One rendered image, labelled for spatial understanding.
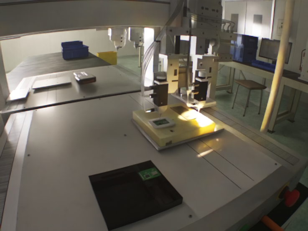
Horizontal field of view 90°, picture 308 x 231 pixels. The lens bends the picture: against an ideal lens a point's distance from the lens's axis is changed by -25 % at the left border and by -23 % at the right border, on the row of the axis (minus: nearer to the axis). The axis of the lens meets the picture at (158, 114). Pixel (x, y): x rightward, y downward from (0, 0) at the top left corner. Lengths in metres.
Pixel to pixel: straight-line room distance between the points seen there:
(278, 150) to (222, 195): 0.24
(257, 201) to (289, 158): 0.19
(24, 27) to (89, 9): 0.16
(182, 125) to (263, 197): 0.25
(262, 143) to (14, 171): 0.60
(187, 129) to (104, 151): 0.20
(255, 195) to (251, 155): 0.13
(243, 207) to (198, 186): 0.09
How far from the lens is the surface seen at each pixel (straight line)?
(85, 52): 2.98
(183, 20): 0.56
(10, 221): 0.37
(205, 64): 0.53
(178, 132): 0.45
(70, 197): 0.36
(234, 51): 3.20
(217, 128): 0.54
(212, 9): 0.54
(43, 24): 0.51
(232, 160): 0.45
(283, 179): 0.45
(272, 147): 0.55
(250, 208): 0.36
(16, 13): 0.52
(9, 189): 0.43
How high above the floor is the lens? 1.11
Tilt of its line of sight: 24 degrees down
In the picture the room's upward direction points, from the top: 2 degrees clockwise
